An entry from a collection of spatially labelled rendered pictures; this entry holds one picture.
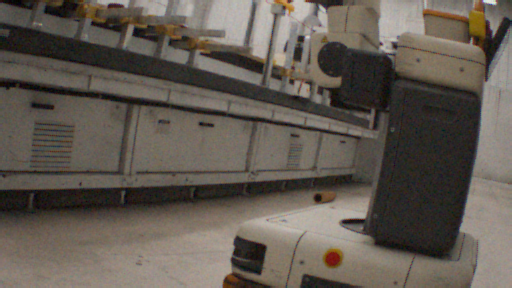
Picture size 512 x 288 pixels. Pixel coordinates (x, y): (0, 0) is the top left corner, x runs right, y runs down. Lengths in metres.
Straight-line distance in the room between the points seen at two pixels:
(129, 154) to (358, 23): 1.35
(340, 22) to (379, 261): 0.67
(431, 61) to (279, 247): 0.59
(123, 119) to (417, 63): 1.53
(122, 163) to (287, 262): 1.31
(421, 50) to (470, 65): 0.14
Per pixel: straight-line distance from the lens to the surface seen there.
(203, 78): 2.33
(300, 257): 1.22
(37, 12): 1.60
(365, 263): 1.17
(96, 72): 1.84
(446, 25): 1.36
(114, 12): 1.70
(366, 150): 5.99
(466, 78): 1.17
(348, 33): 1.41
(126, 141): 2.35
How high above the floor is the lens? 0.53
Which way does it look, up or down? 3 degrees down
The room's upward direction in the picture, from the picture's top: 10 degrees clockwise
